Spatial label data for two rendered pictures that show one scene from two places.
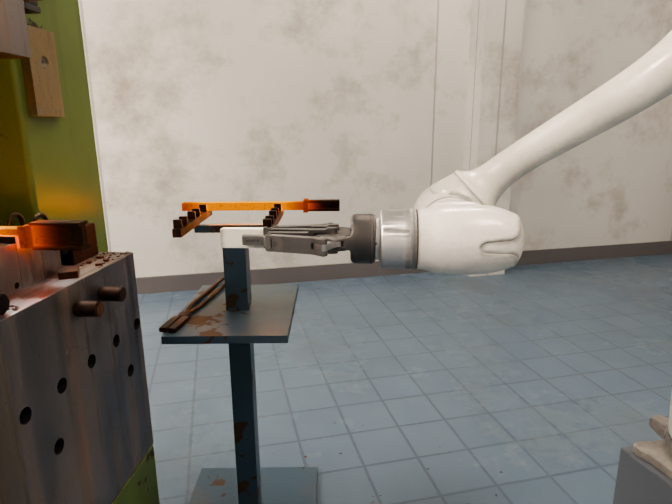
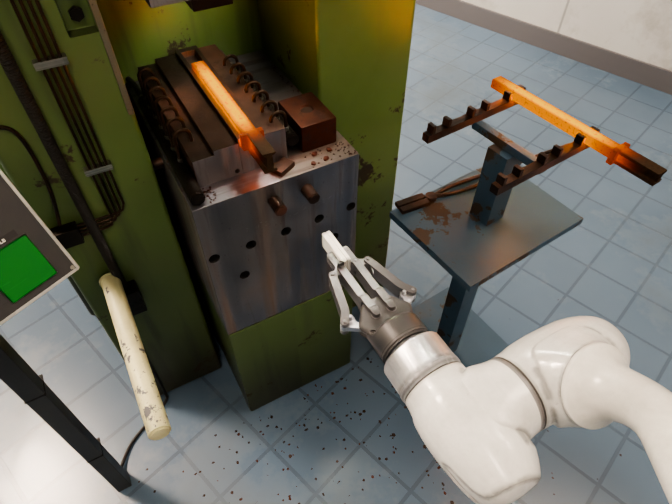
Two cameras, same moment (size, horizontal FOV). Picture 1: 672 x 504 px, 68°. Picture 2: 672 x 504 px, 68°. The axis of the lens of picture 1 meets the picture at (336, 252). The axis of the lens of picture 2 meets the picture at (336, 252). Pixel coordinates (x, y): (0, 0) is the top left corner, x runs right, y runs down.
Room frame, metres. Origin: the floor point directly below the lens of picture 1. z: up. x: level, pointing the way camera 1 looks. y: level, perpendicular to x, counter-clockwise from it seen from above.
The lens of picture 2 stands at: (0.46, -0.30, 1.59)
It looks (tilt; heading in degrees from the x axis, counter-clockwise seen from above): 48 degrees down; 57
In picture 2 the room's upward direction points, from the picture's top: straight up
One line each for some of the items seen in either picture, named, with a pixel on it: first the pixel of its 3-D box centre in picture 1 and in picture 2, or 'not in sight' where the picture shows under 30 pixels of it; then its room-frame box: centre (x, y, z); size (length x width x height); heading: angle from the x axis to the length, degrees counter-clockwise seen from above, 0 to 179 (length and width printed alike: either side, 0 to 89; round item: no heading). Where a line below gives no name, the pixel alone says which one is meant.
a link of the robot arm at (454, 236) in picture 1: (467, 237); (482, 431); (0.74, -0.20, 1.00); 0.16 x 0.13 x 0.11; 85
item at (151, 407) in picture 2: not in sight; (132, 348); (0.41, 0.43, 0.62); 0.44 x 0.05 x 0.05; 85
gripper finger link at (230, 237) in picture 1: (243, 238); (333, 252); (0.75, 0.14, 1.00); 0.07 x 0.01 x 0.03; 85
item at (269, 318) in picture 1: (239, 310); (485, 217); (1.31, 0.27, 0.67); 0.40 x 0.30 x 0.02; 0
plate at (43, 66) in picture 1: (41, 73); not in sight; (1.08, 0.60, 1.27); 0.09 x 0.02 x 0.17; 175
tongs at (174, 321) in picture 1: (212, 291); (491, 175); (1.42, 0.37, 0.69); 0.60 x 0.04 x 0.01; 172
